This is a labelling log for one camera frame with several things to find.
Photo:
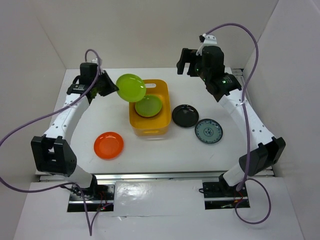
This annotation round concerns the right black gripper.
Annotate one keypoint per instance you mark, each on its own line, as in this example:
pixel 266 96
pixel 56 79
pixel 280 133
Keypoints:
pixel 187 56

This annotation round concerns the aluminium side rail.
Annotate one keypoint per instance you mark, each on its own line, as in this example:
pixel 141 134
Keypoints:
pixel 238 73

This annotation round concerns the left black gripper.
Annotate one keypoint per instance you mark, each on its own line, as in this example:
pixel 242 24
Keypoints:
pixel 111 86

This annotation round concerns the black plate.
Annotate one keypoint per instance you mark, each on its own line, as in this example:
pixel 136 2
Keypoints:
pixel 185 116

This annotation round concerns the orange plate front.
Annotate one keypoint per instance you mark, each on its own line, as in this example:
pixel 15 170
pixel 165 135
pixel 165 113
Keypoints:
pixel 109 145

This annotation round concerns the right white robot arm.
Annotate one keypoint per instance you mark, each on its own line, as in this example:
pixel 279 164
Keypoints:
pixel 263 148

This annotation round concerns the yellow plastic bin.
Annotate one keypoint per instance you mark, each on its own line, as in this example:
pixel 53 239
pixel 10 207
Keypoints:
pixel 156 125

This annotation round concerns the blue patterned plate right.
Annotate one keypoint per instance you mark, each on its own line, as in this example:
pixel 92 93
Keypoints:
pixel 208 131

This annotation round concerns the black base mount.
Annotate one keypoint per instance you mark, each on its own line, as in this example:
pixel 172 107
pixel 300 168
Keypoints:
pixel 215 198
pixel 103 199

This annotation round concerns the green plate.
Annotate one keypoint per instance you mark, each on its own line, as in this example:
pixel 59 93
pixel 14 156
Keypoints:
pixel 131 88
pixel 149 106

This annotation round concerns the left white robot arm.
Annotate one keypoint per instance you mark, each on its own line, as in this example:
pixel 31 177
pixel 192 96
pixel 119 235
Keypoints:
pixel 52 151

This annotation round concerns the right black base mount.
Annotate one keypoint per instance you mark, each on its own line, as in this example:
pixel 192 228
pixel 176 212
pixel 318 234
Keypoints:
pixel 215 198

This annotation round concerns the aluminium front rail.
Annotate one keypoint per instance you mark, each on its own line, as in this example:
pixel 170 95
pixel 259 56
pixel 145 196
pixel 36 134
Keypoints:
pixel 154 176

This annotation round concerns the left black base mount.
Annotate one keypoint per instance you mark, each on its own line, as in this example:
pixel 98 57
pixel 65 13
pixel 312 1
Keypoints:
pixel 103 199

